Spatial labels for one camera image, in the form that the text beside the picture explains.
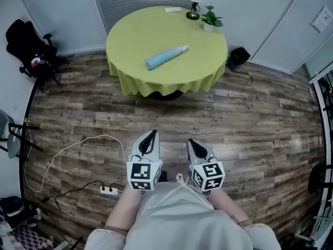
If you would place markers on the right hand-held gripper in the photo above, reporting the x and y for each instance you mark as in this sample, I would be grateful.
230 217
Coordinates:
208 176

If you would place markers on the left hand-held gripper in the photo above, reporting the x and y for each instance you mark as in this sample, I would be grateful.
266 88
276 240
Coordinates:
141 172

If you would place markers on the blue umbrella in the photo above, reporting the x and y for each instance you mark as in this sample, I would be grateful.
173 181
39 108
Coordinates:
164 57

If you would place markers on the person's right forearm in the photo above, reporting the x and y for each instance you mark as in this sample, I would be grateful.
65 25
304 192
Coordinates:
226 207

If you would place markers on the person's left forearm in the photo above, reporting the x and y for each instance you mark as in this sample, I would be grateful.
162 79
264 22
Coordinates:
122 207

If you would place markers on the white power strip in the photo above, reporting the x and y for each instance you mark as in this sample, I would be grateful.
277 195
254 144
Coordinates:
109 190

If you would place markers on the person's white garment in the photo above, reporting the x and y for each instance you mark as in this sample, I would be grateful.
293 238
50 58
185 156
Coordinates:
182 217

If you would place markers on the black waste bin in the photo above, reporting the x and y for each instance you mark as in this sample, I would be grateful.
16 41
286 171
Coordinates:
238 57

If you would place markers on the round table green tablecloth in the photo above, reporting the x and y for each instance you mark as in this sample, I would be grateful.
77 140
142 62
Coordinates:
145 32

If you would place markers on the white metal shelf rack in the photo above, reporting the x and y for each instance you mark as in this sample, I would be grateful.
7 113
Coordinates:
326 129

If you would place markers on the green potted plant white pot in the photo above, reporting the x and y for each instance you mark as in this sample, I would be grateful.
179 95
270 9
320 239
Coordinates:
211 18

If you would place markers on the white paper card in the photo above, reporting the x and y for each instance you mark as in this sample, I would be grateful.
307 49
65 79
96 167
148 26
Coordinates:
172 9

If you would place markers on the black bag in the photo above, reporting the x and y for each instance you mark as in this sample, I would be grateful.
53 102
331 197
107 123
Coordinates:
14 210

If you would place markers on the checked purple white cloth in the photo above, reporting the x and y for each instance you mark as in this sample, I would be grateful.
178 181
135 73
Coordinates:
28 237

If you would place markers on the black office chair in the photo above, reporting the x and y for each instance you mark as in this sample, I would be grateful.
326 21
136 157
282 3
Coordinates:
28 45

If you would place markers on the grey chair black frame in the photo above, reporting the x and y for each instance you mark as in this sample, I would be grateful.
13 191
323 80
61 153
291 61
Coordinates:
13 137

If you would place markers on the white wall plate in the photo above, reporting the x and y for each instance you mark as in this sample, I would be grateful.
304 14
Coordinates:
320 18

